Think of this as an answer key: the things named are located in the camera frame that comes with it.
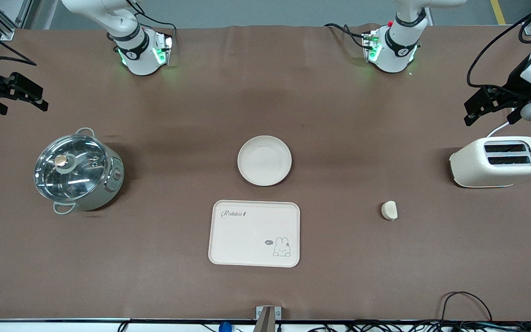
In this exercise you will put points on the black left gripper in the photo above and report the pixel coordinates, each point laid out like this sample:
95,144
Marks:
517,79

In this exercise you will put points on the small beige bun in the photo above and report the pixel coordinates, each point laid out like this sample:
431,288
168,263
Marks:
389,210

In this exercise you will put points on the white round plate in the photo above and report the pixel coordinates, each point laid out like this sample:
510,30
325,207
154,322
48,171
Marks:
264,161

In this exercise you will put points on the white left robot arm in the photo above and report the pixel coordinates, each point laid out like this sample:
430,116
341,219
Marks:
399,46

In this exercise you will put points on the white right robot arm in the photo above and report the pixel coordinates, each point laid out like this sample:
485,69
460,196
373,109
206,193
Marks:
138,57

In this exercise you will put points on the cream rabbit print tray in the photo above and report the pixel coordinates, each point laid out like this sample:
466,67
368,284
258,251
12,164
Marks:
247,240

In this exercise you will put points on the cream two-slot toaster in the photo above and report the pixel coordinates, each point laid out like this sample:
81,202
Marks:
468,168

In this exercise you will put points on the glass pot lid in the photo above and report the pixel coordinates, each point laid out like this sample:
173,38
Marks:
76,180

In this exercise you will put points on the pale green electric pot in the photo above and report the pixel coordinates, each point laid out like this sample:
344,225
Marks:
113,184

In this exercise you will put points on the brown table cover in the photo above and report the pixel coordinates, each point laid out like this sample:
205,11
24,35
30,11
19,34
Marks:
385,267

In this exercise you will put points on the blue round cap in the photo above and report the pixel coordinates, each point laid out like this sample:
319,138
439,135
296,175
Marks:
225,327

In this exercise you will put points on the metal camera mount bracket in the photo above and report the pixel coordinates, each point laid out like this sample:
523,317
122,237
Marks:
268,320

